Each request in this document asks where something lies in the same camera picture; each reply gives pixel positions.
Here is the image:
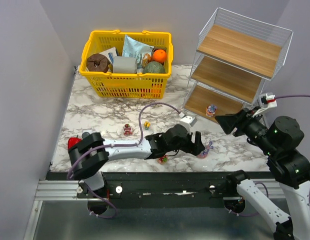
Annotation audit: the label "purple bunny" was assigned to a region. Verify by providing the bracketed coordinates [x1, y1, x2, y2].
[197, 141, 214, 159]

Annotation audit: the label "purple bunny cupcake figure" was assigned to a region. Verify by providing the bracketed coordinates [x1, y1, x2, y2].
[205, 104, 217, 117]

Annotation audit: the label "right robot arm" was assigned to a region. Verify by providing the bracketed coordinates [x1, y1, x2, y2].
[215, 108, 310, 240]

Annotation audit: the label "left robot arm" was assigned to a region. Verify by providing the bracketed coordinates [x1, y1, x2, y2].
[67, 124, 205, 191]

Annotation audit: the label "pink bear donut figure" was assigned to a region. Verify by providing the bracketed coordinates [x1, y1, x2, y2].
[157, 155, 168, 164]

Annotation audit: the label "yellow blue small figure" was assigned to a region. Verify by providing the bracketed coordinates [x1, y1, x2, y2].
[144, 121, 150, 130]

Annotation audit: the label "pink strawberry cake figure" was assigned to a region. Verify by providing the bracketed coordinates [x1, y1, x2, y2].
[123, 123, 133, 136]

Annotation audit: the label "green melon toy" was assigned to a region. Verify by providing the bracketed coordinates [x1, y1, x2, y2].
[142, 61, 166, 74]

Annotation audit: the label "orange fruit toy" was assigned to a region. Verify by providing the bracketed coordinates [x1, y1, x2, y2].
[152, 49, 167, 64]

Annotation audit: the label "bread in netted pack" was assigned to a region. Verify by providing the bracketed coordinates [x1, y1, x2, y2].
[141, 53, 153, 68]

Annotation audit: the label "yellow plastic shopping basket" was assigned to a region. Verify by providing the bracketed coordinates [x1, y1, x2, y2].
[79, 29, 174, 99]

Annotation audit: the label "grey paper roll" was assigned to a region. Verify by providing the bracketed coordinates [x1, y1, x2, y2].
[113, 56, 137, 74]

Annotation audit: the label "white bottle grey cap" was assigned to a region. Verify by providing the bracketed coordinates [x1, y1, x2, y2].
[81, 130, 93, 139]

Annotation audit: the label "light blue snack bag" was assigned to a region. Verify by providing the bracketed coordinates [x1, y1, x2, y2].
[122, 35, 154, 69]

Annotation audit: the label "red bell pepper toy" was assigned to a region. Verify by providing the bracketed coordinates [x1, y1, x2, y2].
[67, 136, 82, 150]

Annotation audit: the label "white blue carton box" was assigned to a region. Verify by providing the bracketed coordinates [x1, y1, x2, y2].
[100, 47, 118, 64]

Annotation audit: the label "brown chocolate donut toy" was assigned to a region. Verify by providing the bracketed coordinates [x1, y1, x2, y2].
[86, 53, 110, 73]

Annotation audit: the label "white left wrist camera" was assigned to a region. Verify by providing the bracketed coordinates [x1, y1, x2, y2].
[179, 112, 197, 128]

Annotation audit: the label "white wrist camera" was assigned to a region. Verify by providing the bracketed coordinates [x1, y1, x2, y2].
[179, 112, 197, 128]
[253, 92, 277, 117]

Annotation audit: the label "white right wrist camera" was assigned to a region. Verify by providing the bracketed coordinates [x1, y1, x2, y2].
[253, 92, 277, 117]

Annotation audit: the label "white wire wooden shelf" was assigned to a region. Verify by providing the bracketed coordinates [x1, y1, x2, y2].
[183, 7, 293, 121]

